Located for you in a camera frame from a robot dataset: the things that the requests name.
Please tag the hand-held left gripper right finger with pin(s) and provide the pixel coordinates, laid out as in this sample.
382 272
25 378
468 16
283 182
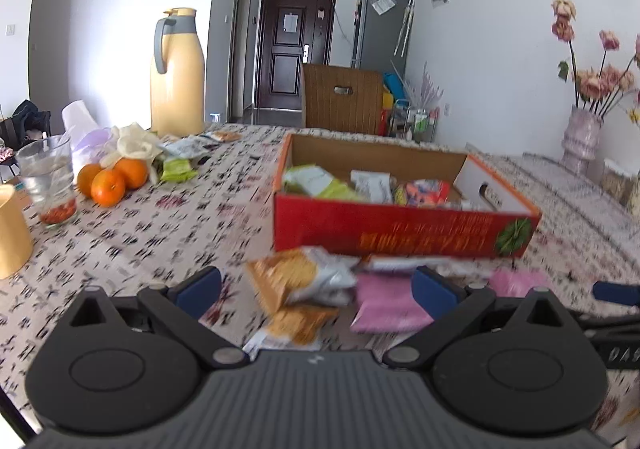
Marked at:
435 291

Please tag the blue plastic item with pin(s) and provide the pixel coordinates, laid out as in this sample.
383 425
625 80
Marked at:
395 86

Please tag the wall switch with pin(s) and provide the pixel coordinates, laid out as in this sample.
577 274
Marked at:
10 29

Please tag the purple feather grass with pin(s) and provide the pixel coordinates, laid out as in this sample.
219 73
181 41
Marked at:
426 89

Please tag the dried rose bouquet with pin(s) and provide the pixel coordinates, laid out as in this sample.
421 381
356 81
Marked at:
595 69

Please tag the clear glass cup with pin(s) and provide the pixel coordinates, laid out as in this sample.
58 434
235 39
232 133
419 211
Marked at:
47 179

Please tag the yellow cup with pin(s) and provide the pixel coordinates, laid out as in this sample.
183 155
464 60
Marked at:
12 229

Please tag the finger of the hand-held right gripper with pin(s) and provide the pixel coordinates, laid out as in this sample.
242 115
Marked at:
617 293

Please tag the black bag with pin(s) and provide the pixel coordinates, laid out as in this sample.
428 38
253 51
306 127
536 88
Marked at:
30 119

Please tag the small green packet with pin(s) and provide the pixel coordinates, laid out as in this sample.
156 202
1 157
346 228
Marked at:
177 170

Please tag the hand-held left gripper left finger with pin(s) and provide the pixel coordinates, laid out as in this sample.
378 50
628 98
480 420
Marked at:
200 286

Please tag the wooden chair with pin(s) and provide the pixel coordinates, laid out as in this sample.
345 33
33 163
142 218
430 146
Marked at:
342 99

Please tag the white umbrella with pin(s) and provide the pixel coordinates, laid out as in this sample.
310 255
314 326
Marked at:
405 26

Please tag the small white packet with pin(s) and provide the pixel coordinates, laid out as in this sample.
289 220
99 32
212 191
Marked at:
187 146

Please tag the white cracker packet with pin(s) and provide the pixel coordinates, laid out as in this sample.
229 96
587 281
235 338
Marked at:
300 324
300 279

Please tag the green white snack packet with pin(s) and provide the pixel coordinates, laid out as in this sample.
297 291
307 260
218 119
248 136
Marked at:
320 184

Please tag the red cardboard box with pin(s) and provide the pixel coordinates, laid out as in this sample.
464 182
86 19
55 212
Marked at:
390 229

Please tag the grey refrigerator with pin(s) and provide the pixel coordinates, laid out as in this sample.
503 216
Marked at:
380 29

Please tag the pink mosaic vase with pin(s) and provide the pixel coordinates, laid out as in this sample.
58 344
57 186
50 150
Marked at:
580 141

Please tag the pink snack packet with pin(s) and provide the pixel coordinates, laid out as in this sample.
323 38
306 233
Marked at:
387 306
520 281

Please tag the yellow thermos jug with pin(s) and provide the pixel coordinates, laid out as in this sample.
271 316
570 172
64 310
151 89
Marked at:
177 79

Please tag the small orange cracker packet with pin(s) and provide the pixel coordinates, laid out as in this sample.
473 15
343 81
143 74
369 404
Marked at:
223 135

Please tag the dark brown door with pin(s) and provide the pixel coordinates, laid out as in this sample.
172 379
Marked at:
295 44

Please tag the grey lace table runner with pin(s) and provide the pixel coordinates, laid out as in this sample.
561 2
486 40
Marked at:
575 214

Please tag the orange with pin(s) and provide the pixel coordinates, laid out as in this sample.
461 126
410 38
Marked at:
107 189
87 179
132 171

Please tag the red blue snack bag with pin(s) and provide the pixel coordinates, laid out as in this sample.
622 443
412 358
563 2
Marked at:
422 192

